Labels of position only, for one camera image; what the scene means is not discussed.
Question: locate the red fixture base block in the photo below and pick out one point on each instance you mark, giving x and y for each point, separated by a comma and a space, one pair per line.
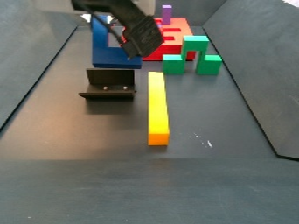
172, 35

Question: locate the black L-shaped fixture bracket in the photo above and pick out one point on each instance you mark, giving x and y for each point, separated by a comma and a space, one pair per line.
109, 84

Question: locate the purple U-shaped block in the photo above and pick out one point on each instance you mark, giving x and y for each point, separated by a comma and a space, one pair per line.
167, 14

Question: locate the green arch-shaped block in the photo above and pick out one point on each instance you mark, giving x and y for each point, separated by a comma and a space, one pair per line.
207, 62

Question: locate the blue U-shaped block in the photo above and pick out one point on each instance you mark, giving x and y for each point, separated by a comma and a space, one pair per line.
109, 56

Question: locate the yellow long bar block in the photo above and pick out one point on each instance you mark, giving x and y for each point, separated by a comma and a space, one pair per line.
157, 110

